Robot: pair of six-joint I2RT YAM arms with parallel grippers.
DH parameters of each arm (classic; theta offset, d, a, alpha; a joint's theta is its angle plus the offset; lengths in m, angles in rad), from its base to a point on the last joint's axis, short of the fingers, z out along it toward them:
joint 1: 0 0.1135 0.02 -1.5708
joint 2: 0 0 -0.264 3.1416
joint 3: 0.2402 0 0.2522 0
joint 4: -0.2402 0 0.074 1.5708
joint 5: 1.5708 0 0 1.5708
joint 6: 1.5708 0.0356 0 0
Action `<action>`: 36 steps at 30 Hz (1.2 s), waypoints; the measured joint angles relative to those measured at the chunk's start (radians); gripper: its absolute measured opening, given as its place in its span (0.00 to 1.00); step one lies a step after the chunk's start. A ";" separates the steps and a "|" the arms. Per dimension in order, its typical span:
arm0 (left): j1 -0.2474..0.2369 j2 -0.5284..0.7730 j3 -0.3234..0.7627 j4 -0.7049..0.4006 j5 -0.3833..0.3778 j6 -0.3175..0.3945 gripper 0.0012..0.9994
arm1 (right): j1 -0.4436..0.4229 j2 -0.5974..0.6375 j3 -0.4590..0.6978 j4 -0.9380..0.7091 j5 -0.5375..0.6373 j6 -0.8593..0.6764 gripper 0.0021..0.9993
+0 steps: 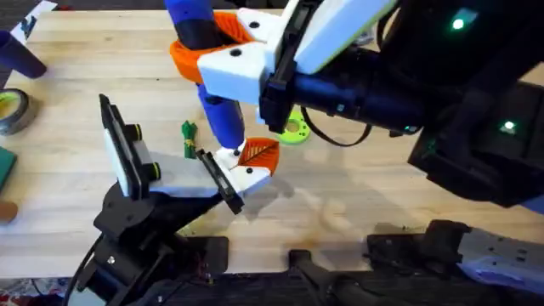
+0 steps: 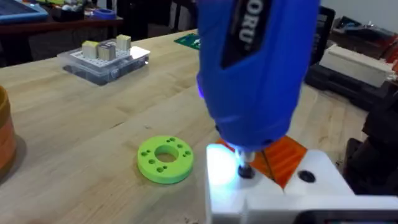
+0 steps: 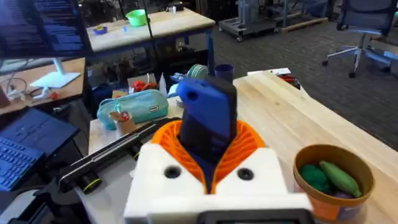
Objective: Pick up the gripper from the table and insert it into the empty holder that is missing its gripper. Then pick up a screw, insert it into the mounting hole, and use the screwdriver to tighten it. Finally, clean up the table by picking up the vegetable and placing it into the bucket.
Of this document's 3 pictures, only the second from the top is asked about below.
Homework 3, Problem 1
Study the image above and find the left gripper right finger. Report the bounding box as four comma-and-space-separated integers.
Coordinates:
264, 135, 356, 197

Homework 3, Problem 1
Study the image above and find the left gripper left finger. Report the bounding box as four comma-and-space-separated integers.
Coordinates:
205, 138, 284, 224

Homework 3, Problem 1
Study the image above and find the blue electric screwdriver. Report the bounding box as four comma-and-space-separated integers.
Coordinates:
195, 0, 322, 171

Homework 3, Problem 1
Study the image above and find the green disc with holes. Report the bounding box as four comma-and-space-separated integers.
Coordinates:
136, 135, 195, 185

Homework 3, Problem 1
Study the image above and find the black tool case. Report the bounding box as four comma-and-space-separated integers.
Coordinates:
303, 63, 386, 112

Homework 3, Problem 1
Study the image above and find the long white box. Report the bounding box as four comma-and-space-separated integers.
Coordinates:
318, 44, 397, 88

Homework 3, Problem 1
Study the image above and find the black upright box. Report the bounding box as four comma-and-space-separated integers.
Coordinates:
309, 5, 336, 67

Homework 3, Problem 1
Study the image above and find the green board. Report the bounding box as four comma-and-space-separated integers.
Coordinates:
173, 32, 201, 51

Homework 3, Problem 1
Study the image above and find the clear box with wooden blocks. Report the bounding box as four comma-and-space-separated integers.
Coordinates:
57, 34, 151, 86

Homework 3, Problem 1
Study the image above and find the orange toy tub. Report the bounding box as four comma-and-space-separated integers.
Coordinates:
0, 85, 17, 177

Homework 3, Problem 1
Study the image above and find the dark wooden side table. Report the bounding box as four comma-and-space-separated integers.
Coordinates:
0, 16, 124, 35

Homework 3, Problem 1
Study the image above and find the blue tray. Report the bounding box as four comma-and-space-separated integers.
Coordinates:
0, 0, 50, 25

